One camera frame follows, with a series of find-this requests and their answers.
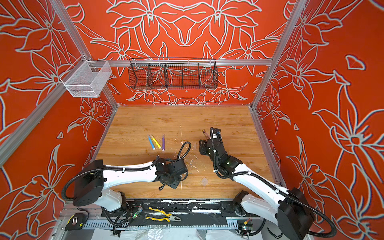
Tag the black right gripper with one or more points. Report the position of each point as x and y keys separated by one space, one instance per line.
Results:
x=204 y=145

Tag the blue marker pen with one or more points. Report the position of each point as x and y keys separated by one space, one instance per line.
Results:
x=151 y=142

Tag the yellow highlighter pen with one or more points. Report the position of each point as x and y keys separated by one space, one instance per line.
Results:
x=157 y=144

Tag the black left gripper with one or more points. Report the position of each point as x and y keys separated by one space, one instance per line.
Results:
x=180 y=178

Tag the yellow handled pliers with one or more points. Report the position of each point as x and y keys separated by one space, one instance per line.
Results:
x=164 y=216

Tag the left black tape measure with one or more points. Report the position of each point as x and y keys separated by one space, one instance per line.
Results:
x=76 y=222

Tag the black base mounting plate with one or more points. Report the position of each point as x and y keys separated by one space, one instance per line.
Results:
x=191 y=211

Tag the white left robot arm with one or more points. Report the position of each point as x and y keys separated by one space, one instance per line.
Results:
x=94 y=183

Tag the grey slotted cable duct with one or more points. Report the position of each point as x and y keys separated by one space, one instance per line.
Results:
x=105 y=225

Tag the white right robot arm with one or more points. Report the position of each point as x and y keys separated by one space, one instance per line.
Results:
x=288 y=209

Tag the white wire mesh basket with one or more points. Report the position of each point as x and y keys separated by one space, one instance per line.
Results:
x=86 y=79

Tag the clear pen cap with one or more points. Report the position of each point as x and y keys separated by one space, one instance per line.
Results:
x=204 y=181

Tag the purple marker pen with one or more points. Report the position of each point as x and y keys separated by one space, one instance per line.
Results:
x=163 y=143

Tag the black wire mesh basket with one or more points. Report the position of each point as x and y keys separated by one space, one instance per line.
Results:
x=173 y=74

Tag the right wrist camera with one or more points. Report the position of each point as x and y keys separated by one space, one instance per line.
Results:
x=215 y=133

